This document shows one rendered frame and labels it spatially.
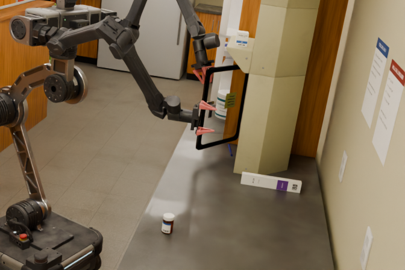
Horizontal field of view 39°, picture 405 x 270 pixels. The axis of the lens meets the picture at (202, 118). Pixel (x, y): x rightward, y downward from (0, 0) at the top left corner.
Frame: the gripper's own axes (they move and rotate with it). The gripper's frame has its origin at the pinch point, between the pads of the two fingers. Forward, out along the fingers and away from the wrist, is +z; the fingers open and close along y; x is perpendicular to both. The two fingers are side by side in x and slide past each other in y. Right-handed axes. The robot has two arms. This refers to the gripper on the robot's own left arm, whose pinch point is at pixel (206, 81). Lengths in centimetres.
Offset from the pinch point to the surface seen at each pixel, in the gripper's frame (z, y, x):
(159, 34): -94, 380, -288
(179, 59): -58, 372, -306
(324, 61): 1, -33, -49
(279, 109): 19.7, -31.4, -11.5
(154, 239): 53, -35, 71
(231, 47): -11.0, -27.3, 6.7
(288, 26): -14, -47, -9
